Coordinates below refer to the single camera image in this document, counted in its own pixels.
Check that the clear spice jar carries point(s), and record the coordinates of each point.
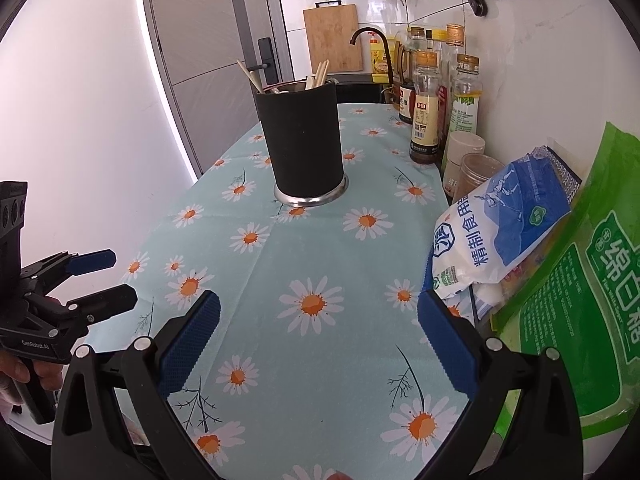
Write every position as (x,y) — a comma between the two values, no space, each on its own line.
(480,170)

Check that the green sugar bag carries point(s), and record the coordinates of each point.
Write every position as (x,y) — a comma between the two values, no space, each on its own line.
(590,310)

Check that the white and blue salt bag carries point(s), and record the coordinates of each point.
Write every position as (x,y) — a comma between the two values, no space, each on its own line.
(500,220)

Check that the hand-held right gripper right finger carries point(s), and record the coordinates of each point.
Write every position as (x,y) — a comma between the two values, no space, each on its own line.
(447,345)

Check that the black sink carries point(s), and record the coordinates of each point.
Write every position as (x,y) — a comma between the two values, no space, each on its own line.
(357,92)

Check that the row of condiment bottles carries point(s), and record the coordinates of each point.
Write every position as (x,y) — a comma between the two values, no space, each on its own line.
(425,120)

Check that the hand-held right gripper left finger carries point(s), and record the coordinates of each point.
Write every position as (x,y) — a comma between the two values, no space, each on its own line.
(192,340)

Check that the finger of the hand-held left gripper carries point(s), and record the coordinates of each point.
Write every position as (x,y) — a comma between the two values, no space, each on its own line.
(107,300)
(92,261)

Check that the black faucet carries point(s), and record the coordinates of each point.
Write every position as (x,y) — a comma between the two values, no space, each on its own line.
(389,67)

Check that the bunch of wooden chopsticks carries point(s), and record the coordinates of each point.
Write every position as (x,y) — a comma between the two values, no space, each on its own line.
(321,72)

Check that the daisy print tablecloth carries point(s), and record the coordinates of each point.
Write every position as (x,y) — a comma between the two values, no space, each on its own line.
(325,240)

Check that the person's left hand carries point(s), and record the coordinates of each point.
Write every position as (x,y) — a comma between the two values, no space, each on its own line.
(17,367)

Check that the grey door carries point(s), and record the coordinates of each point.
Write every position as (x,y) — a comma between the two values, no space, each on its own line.
(200,60)

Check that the black utensil holder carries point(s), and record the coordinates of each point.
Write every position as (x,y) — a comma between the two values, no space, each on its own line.
(300,145)

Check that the bamboo cutting board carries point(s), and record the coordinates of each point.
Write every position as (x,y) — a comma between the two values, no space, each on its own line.
(332,40)

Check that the white lid spice jar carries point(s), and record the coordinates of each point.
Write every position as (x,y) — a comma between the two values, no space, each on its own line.
(465,145)

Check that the yellow dish soap bottle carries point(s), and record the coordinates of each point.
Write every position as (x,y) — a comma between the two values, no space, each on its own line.
(376,60)

